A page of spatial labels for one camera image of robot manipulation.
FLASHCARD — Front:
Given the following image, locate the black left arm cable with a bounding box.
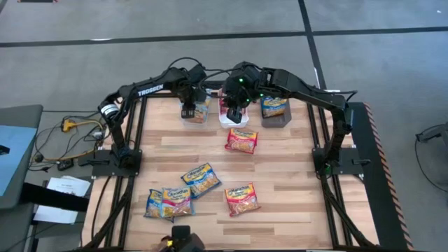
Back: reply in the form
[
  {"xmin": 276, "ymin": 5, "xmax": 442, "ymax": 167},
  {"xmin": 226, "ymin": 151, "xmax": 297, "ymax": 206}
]
[{"xmin": 167, "ymin": 57, "xmax": 204, "ymax": 71}]

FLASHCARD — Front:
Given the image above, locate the grey desk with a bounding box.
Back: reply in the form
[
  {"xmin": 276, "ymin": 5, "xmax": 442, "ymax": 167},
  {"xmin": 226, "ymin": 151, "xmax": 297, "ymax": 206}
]
[{"xmin": 0, "ymin": 104, "xmax": 45, "ymax": 211}]

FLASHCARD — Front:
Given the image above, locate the yellow power plug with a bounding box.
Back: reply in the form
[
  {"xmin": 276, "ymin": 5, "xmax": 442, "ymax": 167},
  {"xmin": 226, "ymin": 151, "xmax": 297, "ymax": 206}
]
[{"xmin": 61, "ymin": 118, "xmax": 77, "ymax": 133}]

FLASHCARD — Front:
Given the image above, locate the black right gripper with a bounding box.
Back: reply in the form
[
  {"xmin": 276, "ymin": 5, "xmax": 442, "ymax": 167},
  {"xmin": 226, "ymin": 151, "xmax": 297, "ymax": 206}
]
[{"xmin": 223, "ymin": 82, "xmax": 251, "ymax": 125}]

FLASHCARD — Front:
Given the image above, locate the yellow extension cable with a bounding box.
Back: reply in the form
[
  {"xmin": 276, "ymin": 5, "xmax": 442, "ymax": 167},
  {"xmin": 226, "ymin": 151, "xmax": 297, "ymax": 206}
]
[{"xmin": 45, "ymin": 120, "xmax": 106, "ymax": 164}]

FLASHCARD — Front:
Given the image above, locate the clear plastic bin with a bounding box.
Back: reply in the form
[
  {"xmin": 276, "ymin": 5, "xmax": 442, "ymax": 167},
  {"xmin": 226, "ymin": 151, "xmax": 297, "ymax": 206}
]
[{"xmin": 179, "ymin": 89, "xmax": 213, "ymax": 130}]

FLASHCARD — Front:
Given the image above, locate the black hazard-striped floor mat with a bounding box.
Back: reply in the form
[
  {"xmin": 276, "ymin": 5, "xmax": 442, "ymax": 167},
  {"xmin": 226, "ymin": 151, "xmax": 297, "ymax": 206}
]
[{"xmin": 344, "ymin": 101, "xmax": 414, "ymax": 252}]

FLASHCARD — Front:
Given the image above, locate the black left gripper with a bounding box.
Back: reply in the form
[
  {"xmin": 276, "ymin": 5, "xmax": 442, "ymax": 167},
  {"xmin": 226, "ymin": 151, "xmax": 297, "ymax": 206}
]
[{"xmin": 180, "ymin": 78, "xmax": 208, "ymax": 119}]

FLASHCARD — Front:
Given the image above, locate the white plastic bin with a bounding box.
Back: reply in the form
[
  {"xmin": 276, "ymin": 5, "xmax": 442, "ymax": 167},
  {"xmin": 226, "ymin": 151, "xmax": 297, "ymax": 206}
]
[{"xmin": 217, "ymin": 89, "xmax": 251, "ymax": 130}]

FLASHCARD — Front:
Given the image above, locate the smoked grey plastic bin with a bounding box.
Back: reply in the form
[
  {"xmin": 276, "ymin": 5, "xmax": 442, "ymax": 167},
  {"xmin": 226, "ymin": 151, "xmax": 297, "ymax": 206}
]
[{"xmin": 260, "ymin": 96, "xmax": 293, "ymax": 129}]

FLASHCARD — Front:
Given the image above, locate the black flat bar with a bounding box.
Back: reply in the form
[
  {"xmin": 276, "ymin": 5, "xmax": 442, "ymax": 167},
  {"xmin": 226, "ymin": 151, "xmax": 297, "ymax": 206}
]
[{"xmin": 20, "ymin": 181, "xmax": 90, "ymax": 213}]

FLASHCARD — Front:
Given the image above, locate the white paper sheet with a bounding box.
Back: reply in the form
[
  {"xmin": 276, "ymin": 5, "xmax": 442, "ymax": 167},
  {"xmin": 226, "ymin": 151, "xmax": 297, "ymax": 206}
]
[
  {"xmin": 33, "ymin": 204, "xmax": 80, "ymax": 225},
  {"xmin": 46, "ymin": 176, "xmax": 92, "ymax": 197}
]

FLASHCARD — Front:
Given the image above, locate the black aluminium rig frame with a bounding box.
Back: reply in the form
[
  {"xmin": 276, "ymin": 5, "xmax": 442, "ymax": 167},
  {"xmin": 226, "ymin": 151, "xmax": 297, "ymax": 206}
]
[{"xmin": 80, "ymin": 80, "xmax": 381, "ymax": 252}]

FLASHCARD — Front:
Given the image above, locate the dark blue Maruchan ramen pack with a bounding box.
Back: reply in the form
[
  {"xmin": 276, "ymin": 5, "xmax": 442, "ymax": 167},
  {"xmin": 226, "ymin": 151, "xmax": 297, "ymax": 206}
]
[
  {"xmin": 180, "ymin": 162, "xmax": 223, "ymax": 200},
  {"xmin": 260, "ymin": 96, "xmax": 288, "ymax": 119},
  {"xmin": 143, "ymin": 188, "xmax": 176, "ymax": 224}
]

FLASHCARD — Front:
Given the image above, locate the black foot pedal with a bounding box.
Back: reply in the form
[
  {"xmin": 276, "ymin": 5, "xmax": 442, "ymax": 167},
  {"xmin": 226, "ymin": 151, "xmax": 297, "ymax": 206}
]
[{"xmin": 57, "ymin": 158, "xmax": 75, "ymax": 172}]

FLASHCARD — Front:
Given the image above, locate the blue desk pad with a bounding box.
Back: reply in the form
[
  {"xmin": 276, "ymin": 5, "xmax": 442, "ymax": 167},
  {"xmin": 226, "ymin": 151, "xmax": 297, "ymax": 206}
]
[{"xmin": 0, "ymin": 125, "xmax": 38, "ymax": 197}]

